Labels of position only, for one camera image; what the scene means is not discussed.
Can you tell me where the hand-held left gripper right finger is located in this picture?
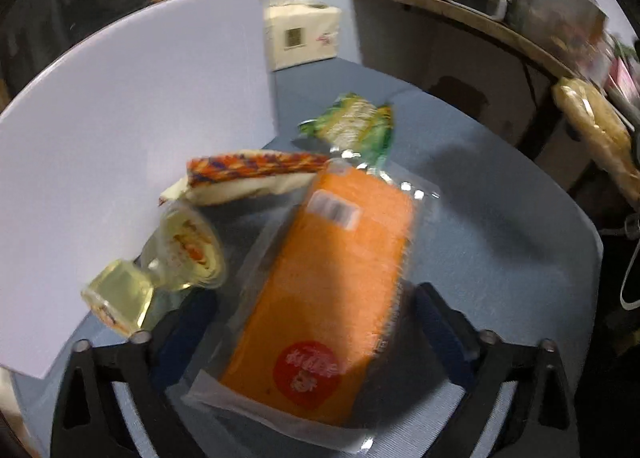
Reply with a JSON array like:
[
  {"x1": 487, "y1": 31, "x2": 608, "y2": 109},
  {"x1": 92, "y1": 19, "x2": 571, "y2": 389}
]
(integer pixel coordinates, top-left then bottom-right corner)
[{"x1": 410, "y1": 282, "x2": 581, "y2": 458}]

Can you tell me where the orange cracker packet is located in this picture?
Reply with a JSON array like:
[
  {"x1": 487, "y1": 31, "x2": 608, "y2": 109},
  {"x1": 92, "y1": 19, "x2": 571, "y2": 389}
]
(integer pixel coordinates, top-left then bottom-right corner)
[{"x1": 182, "y1": 158, "x2": 441, "y2": 456}]

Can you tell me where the brown stone counter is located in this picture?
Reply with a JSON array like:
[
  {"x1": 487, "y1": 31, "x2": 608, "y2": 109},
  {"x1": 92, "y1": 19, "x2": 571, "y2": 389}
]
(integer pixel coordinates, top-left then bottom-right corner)
[{"x1": 352, "y1": 0, "x2": 576, "y2": 79}]

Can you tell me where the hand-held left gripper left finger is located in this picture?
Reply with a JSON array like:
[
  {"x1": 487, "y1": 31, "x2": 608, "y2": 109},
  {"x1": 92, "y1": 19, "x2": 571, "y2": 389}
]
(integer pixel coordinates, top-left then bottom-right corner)
[{"x1": 50, "y1": 290, "x2": 219, "y2": 458}]

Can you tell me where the white cardboard box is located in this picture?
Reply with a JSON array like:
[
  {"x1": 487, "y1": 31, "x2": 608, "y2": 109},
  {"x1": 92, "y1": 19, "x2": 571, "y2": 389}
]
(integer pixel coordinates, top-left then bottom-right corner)
[{"x1": 0, "y1": 0, "x2": 278, "y2": 379}]

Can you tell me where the white cable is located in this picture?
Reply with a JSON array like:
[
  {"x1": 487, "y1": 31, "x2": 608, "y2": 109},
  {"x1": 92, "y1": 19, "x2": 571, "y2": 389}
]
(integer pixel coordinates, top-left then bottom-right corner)
[{"x1": 620, "y1": 215, "x2": 640, "y2": 311}]

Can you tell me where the small green clear packet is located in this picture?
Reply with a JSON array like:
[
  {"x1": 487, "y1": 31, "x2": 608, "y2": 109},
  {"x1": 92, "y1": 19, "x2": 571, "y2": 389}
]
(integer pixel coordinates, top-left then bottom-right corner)
[{"x1": 299, "y1": 93, "x2": 396, "y2": 171}]

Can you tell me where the yellow tissue pack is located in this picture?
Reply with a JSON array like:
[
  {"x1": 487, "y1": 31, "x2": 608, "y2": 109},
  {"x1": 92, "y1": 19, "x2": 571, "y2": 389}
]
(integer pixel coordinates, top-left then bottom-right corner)
[{"x1": 257, "y1": 0, "x2": 343, "y2": 71}]

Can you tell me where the clear bag of bread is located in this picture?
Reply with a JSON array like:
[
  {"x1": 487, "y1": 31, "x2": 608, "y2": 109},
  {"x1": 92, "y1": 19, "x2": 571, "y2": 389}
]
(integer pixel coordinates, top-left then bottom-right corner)
[{"x1": 552, "y1": 78, "x2": 636, "y2": 199}]

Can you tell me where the round yellow jelly packet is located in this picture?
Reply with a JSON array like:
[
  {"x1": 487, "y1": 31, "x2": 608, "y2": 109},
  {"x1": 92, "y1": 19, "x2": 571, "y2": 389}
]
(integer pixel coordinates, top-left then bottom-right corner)
[{"x1": 81, "y1": 200, "x2": 227, "y2": 339}]

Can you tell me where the dark printed box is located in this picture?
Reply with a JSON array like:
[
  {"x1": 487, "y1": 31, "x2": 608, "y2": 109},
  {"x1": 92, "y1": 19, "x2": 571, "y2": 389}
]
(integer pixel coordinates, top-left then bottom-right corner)
[{"x1": 510, "y1": 0, "x2": 608, "y2": 64}]

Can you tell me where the orange brown wafer packet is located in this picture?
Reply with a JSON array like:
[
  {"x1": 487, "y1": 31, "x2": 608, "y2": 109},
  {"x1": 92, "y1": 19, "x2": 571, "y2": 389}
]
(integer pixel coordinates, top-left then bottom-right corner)
[{"x1": 159, "y1": 150, "x2": 331, "y2": 209}]

